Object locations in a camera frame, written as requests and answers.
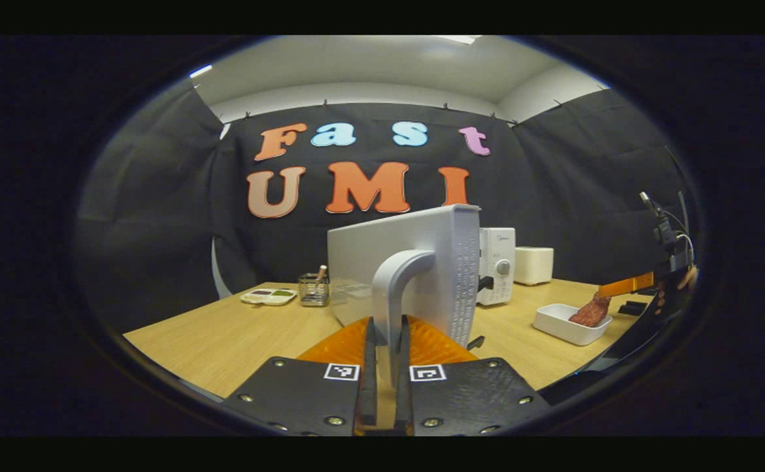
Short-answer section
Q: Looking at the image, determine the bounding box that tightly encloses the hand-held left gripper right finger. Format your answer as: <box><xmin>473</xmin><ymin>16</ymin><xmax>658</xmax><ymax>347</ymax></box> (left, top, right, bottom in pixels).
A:
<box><xmin>395</xmin><ymin>316</ymin><xmax>552</xmax><ymax>437</ymax></box>

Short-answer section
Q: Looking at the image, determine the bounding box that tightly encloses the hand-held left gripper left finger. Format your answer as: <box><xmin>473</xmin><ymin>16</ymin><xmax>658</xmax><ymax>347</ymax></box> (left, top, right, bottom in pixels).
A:
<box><xmin>220</xmin><ymin>316</ymin><xmax>378</xmax><ymax>437</ymax></box>

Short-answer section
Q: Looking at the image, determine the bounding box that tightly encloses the brown roast meat piece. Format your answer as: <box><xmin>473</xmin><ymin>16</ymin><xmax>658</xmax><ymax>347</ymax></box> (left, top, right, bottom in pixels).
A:
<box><xmin>568</xmin><ymin>291</ymin><xmax>613</xmax><ymax>328</ymax></box>

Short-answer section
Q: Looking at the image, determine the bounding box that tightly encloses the white microwave oven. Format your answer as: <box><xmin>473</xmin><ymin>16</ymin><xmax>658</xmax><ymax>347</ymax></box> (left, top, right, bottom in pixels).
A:
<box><xmin>326</xmin><ymin>204</ymin><xmax>517</xmax><ymax>389</ymax></box>

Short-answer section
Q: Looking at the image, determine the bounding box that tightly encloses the white rectangular dish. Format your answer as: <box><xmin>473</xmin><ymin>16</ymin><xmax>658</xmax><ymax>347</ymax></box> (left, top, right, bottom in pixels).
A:
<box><xmin>532</xmin><ymin>302</ymin><xmax>614</xmax><ymax>347</ymax></box>

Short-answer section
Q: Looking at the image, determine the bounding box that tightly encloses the white toaster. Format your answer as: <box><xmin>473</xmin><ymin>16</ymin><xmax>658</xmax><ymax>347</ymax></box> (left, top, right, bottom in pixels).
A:
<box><xmin>515</xmin><ymin>246</ymin><xmax>555</xmax><ymax>286</ymax></box>

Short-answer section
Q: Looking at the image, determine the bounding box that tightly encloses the white divided plate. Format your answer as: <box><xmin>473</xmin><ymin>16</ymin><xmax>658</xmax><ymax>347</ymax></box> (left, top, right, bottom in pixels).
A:
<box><xmin>239</xmin><ymin>287</ymin><xmax>298</xmax><ymax>307</ymax></box>

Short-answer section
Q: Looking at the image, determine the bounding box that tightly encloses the thin gripper cable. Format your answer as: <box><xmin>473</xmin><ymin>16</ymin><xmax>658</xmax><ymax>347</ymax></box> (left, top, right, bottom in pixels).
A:
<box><xmin>654</xmin><ymin>205</ymin><xmax>696</xmax><ymax>264</ymax></box>

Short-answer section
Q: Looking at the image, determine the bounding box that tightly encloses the wire mesh holder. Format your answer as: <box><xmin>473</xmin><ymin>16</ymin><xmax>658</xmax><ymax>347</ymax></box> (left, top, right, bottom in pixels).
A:
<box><xmin>298</xmin><ymin>272</ymin><xmax>331</xmax><ymax>307</ymax></box>

